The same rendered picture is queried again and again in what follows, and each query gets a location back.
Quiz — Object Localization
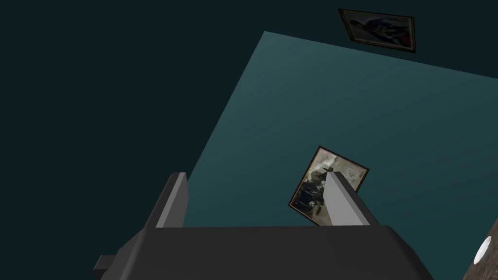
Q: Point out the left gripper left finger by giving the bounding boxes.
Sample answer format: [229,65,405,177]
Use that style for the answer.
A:
[144,172,189,229]

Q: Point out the brown table with white plate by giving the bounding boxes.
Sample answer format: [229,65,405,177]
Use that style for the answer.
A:
[462,217,498,280]

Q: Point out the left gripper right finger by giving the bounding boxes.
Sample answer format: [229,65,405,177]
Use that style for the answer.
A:
[321,171,380,227]

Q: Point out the dark framed picture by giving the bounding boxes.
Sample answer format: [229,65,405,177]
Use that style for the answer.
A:
[338,8,417,54]

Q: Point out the sepia framed picture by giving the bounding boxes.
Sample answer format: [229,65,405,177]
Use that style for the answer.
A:
[287,145,370,226]

